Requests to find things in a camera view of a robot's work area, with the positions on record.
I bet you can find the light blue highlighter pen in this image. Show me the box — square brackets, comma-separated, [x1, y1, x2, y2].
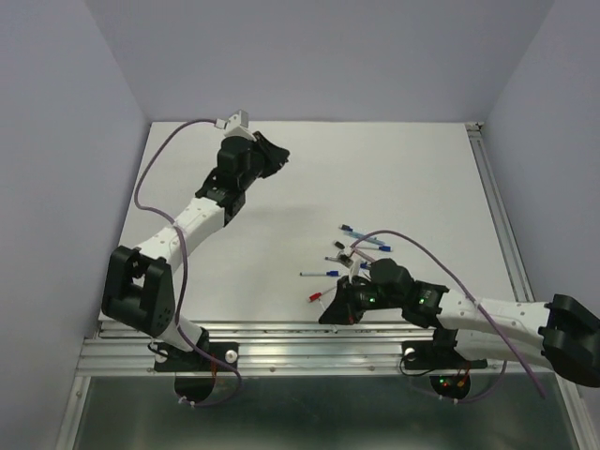
[346, 231, 386, 246]

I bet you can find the aluminium right rail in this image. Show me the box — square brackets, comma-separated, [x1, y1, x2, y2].
[465, 122, 535, 303]

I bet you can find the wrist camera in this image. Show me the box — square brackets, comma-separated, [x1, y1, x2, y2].
[215, 110, 254, 141]
[338, 253, 370, 278]

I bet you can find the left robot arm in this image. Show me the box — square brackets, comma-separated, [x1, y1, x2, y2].
[101, 131, 290, 369]

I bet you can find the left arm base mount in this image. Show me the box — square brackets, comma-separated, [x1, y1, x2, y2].
[147, 341, 243, 408]

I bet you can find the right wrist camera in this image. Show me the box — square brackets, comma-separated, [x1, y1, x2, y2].
[338, 253, 370, 278]

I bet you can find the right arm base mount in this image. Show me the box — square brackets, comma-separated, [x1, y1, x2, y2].
[398, 340, 488, 402]

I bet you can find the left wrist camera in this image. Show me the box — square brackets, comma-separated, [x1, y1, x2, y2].
[215, 110, 254, 141]

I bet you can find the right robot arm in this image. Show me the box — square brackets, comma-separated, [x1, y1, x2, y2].
[318, 259, 599, 388]

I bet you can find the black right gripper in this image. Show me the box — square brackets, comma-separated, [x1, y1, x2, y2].
[318, 271, 403, 322]

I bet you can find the white pen blue cap lower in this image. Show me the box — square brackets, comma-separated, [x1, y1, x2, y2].
[299, 270, 340, 278]

